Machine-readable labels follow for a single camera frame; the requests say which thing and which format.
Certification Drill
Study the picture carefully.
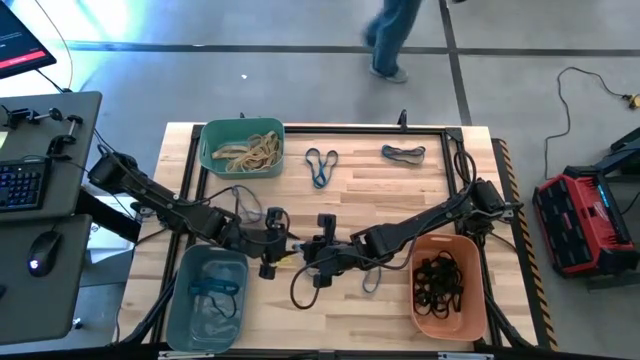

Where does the black backlit keyboard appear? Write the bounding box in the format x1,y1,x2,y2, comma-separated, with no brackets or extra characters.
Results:
0,156,53,214

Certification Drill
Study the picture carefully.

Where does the black floor cable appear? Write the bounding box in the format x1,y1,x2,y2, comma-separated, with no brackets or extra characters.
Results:
543,65,632,169

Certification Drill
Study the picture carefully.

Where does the black clamp mount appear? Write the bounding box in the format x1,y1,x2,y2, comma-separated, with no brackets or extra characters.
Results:
0,106,64,127
46,114,85,157

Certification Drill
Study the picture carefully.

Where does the person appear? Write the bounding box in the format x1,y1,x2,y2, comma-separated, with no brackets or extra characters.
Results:
361,0,424,85

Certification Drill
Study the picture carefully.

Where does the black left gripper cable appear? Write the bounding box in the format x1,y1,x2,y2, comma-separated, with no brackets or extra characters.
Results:
219,185,292,246

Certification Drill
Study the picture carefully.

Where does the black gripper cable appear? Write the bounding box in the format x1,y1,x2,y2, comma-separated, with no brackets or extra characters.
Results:
289,234,417,311
219,185,292,246

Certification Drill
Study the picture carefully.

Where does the black blue equipment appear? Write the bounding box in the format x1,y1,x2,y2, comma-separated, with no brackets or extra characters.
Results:
594,127,640,176

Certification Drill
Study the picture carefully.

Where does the black aluminium table frame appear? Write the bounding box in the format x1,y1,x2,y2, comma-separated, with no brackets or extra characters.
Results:
149,123,501,354

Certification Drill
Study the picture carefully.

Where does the yellow black hazard tape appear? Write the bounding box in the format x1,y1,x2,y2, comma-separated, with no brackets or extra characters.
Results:
492,137,560,352

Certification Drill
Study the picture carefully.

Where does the teal green plastic basket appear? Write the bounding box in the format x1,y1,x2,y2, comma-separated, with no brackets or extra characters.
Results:
198,117,286,180

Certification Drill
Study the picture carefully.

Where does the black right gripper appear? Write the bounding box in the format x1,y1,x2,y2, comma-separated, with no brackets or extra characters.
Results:
291,213,370,290

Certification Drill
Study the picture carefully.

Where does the orange plastic basket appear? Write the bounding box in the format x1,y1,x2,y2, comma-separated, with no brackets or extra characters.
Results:
408,233,488,343

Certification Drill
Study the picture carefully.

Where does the black monitor with red bar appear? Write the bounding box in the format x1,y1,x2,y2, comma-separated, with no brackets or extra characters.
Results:
0,0,58,81

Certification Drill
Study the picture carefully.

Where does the grey desk panel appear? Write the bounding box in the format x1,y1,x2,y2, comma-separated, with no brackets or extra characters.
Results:
0,213,95,347
0,90,104,224

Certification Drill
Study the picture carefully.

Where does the black computer mouse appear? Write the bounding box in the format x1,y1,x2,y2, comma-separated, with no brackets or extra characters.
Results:
26,230,64,279

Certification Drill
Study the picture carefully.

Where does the yellow cord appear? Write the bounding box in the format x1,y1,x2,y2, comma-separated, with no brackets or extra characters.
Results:
32,0,76,92

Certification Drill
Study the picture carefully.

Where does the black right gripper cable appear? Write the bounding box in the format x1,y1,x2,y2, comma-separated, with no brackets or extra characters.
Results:
289,234,417,311

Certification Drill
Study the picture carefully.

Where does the coiled black cable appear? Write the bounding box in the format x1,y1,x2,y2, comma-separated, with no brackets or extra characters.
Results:
453,148,478,187

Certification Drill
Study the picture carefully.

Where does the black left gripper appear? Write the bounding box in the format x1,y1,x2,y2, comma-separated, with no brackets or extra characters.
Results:
227,206,301,280

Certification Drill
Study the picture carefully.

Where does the grey-blue plastic basket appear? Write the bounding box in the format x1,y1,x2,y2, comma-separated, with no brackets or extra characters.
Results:
165,243,250,354

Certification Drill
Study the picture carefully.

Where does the red black power station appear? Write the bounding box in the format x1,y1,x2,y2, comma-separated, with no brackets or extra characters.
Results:
532,164,640,279

